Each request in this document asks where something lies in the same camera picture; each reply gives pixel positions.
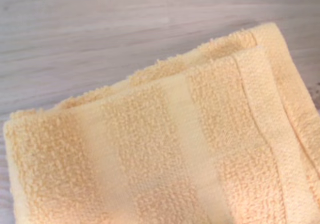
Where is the yellow terry cloth towel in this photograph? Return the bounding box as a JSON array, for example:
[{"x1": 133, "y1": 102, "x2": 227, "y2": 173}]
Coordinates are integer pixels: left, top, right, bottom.
[{"x1": 3, "y1": 21, "x2": 320, "y2": 224}]

